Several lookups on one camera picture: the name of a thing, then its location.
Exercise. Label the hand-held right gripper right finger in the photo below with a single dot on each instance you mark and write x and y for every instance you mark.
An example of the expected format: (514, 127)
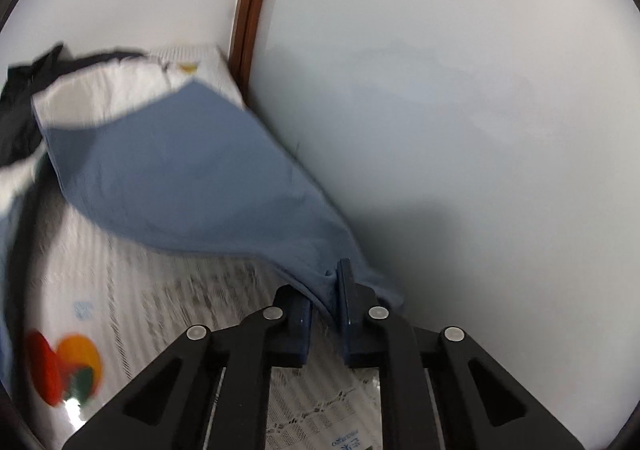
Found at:
(352, 325)

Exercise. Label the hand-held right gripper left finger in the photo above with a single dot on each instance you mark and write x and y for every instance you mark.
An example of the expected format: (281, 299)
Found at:
(295, 330)

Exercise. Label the blue and white garment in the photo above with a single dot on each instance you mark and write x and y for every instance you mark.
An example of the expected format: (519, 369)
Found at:
(200, 170)

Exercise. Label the black garment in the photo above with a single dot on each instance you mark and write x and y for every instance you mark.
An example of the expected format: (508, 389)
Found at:
(15, 120)

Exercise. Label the fruit print tablecloth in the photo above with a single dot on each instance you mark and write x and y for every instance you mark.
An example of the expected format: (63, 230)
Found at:
(150, 310)

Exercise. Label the brown wooden door frame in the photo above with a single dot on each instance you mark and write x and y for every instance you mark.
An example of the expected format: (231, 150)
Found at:
(250, 5)

